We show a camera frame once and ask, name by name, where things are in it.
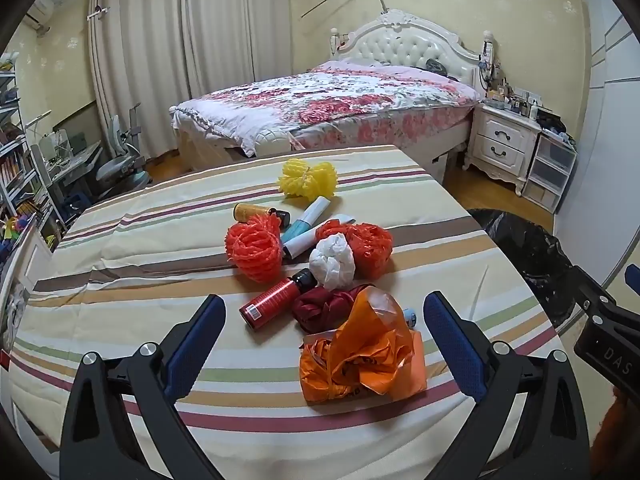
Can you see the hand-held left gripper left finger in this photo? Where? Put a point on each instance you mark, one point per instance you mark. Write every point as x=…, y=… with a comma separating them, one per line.
x=192, y=355

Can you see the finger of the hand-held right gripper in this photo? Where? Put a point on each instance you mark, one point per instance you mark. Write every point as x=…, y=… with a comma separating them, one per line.
x=592, y=292
x=633, y=275

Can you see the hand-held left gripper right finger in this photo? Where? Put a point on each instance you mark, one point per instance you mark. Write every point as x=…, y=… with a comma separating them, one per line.
x=457, y=345

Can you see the small white blue bottle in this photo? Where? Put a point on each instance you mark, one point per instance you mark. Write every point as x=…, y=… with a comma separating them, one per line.
x=410, y=317

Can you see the trash bin with black liner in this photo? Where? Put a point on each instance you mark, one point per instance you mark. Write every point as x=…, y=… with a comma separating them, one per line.
x=525, y=250

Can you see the red bottle with black cap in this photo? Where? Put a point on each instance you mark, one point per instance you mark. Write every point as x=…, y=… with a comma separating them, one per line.
x=267, y=302

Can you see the orange plastic bag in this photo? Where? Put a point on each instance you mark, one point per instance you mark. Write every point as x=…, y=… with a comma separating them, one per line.
x=360, y=360

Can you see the orange foam fruit net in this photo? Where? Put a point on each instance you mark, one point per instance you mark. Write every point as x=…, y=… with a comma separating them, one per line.
x=252, y=250
x=370, y=245

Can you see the dark red plastic bag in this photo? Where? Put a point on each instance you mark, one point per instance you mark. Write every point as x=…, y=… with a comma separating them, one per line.
x=320, y=307

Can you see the yellow bottle with dark cap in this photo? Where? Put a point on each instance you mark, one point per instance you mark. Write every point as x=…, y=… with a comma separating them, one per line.
x=250, y=212

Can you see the teal tube with white cap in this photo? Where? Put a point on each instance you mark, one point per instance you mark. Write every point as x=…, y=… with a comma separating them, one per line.
x=300, y=225

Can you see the yellow foam fruit net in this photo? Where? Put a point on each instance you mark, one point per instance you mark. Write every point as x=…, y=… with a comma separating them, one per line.
x=307, y=180

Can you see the person's right forearm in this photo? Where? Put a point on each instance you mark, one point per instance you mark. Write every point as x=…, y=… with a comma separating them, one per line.
x=615, y=425

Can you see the striped tablecloth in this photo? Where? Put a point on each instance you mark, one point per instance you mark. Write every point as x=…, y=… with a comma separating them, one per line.
x=150, y=240

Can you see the clear plastic drawer unit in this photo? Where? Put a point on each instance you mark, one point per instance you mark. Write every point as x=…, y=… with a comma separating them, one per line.
x=550, y=165

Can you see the white wardrobe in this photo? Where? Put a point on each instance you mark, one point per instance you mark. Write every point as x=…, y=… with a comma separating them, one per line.
x=600, y=110

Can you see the pile of dark clothes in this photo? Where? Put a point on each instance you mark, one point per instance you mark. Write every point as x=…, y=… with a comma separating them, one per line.
x=552, y=125

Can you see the white nightstand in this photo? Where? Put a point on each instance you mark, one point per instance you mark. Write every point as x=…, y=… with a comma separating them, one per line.
x=500, y=135

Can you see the grey office chair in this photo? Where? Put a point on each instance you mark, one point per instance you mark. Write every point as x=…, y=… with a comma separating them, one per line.
x=120, y=170

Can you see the cluster of small bottles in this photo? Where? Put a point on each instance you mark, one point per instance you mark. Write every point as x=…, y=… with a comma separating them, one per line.
x=510, y=97

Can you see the grey study desk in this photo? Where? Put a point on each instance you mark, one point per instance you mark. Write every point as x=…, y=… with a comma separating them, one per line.
x=70, y=165

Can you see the grey bookshelf with books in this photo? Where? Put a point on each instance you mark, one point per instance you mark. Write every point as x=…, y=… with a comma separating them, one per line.
x=15, y=170

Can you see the white cylindrical device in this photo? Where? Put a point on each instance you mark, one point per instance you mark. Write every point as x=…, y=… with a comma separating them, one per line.
x=489, y=45

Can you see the pink floral quilt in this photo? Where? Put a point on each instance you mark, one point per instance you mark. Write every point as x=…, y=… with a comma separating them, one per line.
x=325, y=105

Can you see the beige curtain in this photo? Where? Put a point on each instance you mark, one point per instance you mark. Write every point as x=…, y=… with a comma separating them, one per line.
x=235, y=25
x=135, y=60

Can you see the white air conditioner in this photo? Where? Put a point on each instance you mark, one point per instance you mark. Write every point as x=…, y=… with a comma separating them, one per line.
x=37, y=12

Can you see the white wall socket strip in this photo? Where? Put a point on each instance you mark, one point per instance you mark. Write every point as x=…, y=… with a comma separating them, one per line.
x=530, y=95

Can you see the white tufted bed frame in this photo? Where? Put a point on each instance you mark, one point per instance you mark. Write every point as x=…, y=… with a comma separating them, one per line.
x=400, y=42

